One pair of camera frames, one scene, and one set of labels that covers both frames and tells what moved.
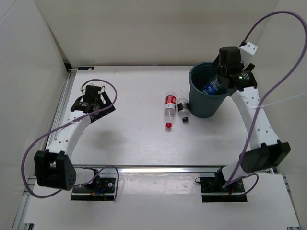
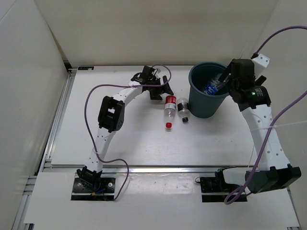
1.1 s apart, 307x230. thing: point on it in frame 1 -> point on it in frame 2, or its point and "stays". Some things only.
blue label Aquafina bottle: (211, 88) stays
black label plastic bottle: (183, 106) stays
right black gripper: (215, 65) -> (228, 74)
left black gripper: (103, 113) -> (155, 95)
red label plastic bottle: (170, 103) stays
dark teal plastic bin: (202, 105) stays
